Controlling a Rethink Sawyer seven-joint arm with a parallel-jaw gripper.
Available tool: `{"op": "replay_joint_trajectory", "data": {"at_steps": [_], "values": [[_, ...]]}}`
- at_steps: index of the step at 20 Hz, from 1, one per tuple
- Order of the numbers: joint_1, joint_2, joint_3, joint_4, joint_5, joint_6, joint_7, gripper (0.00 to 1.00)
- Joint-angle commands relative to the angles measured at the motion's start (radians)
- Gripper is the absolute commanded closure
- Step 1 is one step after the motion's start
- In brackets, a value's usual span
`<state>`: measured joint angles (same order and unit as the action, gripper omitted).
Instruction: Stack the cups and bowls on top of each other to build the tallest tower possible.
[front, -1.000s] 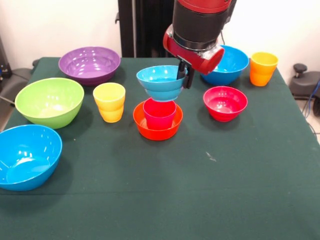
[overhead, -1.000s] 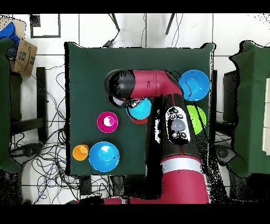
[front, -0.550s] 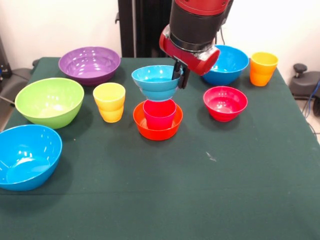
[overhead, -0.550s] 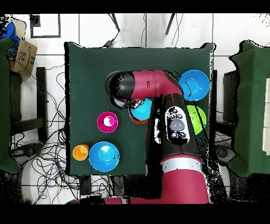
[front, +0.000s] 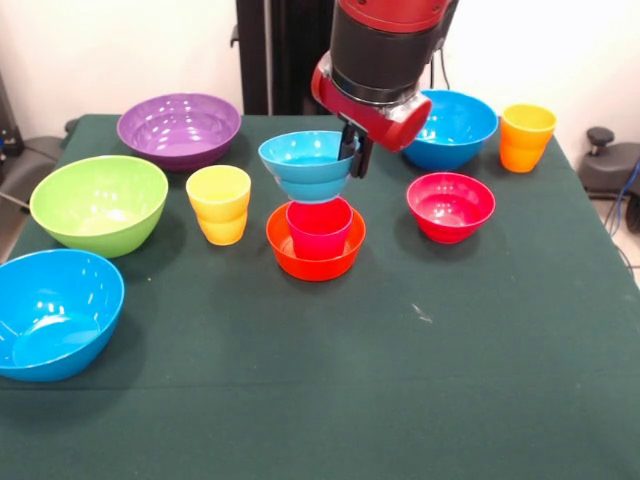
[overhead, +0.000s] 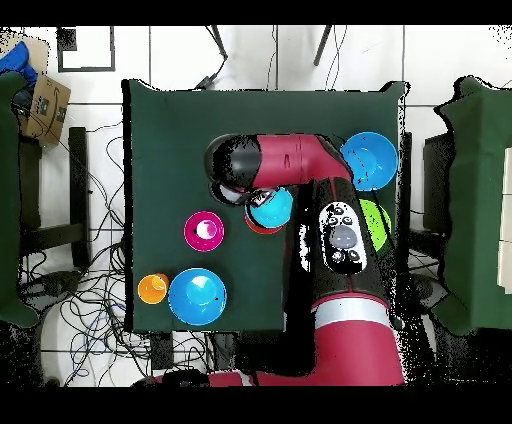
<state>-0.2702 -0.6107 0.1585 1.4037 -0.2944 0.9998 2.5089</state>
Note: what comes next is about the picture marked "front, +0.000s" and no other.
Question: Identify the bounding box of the yellow cup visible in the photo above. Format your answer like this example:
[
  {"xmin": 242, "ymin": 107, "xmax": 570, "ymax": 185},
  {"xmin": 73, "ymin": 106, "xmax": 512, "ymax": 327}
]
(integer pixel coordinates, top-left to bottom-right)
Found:
[{"xmin": 185, "ymin": 165, "xmax": 252, "ymax": 247}]

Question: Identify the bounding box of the large blue bowl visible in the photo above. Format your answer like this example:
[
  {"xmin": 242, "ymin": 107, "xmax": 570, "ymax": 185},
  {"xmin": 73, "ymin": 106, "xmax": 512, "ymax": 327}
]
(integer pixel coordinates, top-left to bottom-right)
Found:
[
  {"xmin": 0, "ymin": 248, "xmax": 126, "ymax": 384},
  {"xmin": 402, "ymin": 89, "xmax": 499, "ymax": 173}
]

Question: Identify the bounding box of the dark green tablecloth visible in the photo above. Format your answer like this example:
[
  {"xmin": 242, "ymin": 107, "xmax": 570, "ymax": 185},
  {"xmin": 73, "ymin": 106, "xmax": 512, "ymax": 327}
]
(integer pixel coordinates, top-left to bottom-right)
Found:
[{"xmin": 0, "ymin": 113, "xmax": 640, "ymax": 480}]

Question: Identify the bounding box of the large purple bowl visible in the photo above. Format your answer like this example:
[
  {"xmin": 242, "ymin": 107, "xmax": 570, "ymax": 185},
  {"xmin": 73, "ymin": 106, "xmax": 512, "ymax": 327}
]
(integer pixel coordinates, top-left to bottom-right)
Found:
[{"xmin": 116, "ymin": 92, "xmax": 243, "ymax": 173}]

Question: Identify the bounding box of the orange bowl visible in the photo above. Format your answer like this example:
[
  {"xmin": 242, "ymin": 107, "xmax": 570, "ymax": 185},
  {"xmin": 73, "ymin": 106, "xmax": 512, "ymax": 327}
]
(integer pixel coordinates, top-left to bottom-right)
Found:
[{"xmin": 265, "ymin": 201, "xmax": 367, "ymax": 283}]

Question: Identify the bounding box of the black equipment box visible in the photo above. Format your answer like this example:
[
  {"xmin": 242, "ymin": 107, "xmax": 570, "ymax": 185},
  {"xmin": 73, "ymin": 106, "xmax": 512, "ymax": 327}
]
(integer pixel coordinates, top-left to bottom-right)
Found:
[{"xmin": 0, "ymin": 69, "xmax": 25, "ymax": 174}]

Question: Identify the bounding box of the black stand base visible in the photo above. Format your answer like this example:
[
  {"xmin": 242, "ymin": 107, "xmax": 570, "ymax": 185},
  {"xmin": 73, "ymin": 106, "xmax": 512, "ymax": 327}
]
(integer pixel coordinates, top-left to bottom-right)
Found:
[{"xmin": 578, "ymin": 126, "xmax": 640, "ymax": 201}]

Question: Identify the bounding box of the large green bowl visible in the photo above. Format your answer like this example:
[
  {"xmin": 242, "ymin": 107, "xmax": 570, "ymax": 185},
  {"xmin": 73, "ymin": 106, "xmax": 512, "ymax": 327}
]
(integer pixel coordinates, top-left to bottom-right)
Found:
[{"xmin": 28, "ymin": 154, "xmax": 170, "ymax": 260}]

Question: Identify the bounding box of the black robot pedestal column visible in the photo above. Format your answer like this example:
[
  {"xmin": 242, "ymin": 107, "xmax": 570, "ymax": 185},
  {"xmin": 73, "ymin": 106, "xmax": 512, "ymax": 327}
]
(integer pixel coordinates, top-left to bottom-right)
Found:
[{"xmin": 230, "ymin": 0, "xmax": 341, "ymax": 117}]

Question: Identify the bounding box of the blue cable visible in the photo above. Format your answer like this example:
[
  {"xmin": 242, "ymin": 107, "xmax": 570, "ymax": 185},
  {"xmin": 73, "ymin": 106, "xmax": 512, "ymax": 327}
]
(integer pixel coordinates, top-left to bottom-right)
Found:
[{"xmin": 605, "ymin": 159, "xmax": 640, "ymax": 236}]

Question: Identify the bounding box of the crimson cup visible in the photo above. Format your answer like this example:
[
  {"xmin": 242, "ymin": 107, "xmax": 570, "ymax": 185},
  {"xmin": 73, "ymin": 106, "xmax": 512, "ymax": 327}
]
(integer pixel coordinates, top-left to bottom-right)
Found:
[{"xmin": 285, "ymin": 197, "xmax": 355, "ymax": 261}]

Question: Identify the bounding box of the black wall cable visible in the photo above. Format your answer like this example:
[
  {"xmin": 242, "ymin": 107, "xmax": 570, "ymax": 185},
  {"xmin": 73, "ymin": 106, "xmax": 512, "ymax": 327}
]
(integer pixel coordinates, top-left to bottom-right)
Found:
[{"xmin": 429, "ymin": 47, "xmax": 452, "ymax": 92}]

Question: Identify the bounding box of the small blue bowl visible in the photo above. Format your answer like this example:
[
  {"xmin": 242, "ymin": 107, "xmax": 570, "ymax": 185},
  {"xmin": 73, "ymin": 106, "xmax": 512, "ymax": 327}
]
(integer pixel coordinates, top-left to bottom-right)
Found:
[{"xmin": 257, "ymin": 130, "xmax": 361, "ymax": 205}]

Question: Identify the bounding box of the grey stand base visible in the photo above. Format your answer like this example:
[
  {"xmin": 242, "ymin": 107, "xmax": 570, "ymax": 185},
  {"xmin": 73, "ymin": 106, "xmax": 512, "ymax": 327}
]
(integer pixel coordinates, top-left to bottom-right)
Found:
[{"xmin": 0, "ymin": 135, "xmax": 64, "ymax": 211}]

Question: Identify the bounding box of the crimson small bowl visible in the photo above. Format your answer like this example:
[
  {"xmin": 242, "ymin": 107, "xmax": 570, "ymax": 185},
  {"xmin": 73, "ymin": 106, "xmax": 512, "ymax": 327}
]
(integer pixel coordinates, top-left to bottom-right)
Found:
[{"xmin": 405, "ymin": 171, "xmax": 497, "ymax": 245}]

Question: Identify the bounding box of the orange cup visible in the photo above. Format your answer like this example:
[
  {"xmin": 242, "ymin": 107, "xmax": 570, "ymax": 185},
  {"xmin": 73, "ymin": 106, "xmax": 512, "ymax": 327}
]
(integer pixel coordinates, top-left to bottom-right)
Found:
[{"xmin": 499, "ymin": 103, "xmax": 558, "ymax": 174}]

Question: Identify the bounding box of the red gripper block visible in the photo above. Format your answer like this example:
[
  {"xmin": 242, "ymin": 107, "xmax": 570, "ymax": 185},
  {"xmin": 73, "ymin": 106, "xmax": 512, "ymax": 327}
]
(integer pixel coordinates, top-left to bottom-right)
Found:
[{"xmin": 310, "ymin": 52, "xmax": 433, "ymax": 180}]

